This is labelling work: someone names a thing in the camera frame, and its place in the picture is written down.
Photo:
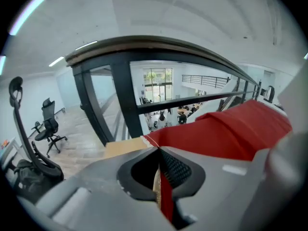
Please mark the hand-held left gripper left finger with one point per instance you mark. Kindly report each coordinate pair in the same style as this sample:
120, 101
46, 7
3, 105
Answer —
101, 201

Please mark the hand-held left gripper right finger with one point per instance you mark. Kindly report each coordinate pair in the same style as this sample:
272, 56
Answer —
216, 177

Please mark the red cloth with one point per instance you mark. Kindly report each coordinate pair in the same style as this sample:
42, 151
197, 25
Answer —
228, 133

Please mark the black office chair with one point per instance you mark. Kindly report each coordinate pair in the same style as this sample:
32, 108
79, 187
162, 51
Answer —
48, 165
49, 126

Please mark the dark green jacket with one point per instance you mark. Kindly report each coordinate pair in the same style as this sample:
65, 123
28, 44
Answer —
29, 179

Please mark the silver electric kettle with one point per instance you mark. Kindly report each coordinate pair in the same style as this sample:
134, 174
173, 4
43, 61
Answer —
269, 94

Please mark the black balcony railing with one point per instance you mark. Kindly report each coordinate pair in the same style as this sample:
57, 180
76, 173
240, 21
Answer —
192, 75

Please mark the black metal railing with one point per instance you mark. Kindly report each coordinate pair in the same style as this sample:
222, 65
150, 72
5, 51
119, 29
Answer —
125, 93

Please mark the ceiling strip light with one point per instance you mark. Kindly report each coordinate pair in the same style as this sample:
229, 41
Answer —
86, 45
56, 61
27, 13
2, 65

